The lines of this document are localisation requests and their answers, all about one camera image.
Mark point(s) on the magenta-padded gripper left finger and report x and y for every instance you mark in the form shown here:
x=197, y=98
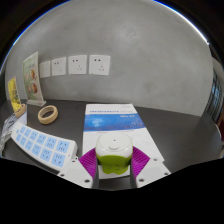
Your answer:
x=76, y=171

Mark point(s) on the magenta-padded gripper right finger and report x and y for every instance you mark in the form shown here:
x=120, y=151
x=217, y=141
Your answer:
x=153, y=171

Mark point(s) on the green and white charger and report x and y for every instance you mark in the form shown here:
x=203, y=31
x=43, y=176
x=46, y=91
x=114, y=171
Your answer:
x=113, y=146

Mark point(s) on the white power strip blue sockets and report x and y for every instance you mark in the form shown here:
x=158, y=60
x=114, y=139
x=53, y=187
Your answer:
x=43, y=143

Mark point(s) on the white and blue booklet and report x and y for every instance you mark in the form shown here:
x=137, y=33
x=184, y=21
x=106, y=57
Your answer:
x=113, y=121

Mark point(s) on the beige tape roll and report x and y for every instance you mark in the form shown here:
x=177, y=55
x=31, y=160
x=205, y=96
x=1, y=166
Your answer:
x=40, y=115

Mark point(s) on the glass partition with dark frames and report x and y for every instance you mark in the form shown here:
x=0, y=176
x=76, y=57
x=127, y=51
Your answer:
x=216, y=96

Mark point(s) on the yellow card in wooden holder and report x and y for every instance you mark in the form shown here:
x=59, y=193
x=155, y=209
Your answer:
x=14, y=95

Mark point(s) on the green menu sign stand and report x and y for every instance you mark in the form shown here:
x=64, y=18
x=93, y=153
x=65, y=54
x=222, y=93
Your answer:
x=32, y=78

